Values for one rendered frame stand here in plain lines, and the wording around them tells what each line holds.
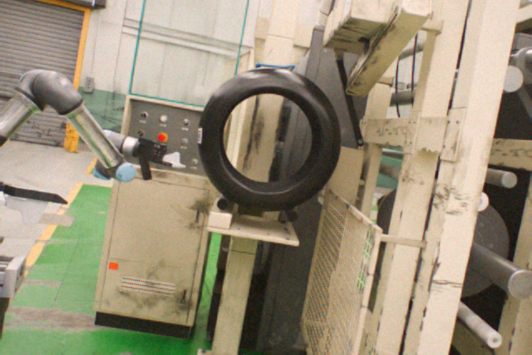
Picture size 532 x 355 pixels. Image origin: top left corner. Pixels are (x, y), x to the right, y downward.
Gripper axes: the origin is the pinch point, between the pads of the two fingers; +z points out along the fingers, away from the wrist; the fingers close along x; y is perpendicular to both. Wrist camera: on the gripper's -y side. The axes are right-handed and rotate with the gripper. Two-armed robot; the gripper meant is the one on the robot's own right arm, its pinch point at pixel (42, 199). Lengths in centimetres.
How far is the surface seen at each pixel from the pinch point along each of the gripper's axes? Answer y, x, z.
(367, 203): -11, -153, 61
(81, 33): -260, -822, -545
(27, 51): -196, -787, -632
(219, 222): 8, -112, 2
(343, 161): -27, -146, 46
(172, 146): -21, -171, -45
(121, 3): -345, -837, -476
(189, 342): 82, -184, -17
